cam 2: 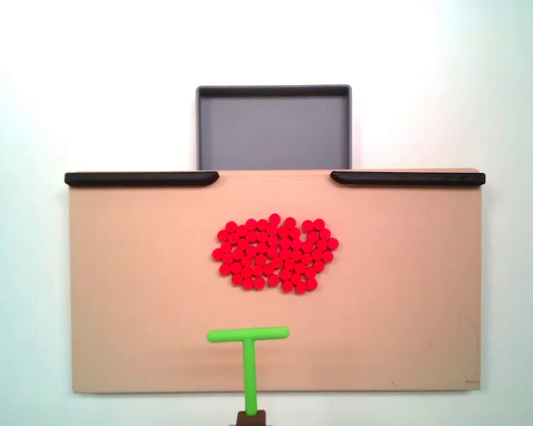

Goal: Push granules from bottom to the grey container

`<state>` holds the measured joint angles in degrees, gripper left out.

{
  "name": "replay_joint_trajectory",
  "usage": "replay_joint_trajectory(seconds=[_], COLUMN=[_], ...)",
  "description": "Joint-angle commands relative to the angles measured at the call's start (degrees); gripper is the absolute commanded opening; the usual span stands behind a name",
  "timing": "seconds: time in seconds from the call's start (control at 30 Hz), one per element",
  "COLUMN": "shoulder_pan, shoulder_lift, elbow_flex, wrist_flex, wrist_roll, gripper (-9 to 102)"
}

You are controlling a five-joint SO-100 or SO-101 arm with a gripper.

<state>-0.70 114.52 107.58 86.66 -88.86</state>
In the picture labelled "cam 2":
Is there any beige flat board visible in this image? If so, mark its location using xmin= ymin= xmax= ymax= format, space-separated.
xmin=66 ymin=167 xmax=486 ymax=394

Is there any grey rectangular container tray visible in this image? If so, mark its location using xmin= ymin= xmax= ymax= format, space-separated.
xmin=195 ymin=83 xmax=354 ymax=171

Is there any black edge rail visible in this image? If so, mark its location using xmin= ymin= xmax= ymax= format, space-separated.
xmin=64 ymin=171 xmax=220 ymax=188
xmin=330 ymin=170 xmax=487 ymax=188

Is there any red granules pile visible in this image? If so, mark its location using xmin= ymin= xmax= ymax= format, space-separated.
xmin=211 ymin=213 xmax=340 ymax=295

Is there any green T-shaped pusher tool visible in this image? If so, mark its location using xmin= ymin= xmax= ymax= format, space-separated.
xmin=206 ymin=327 xmax=290 ymax=426

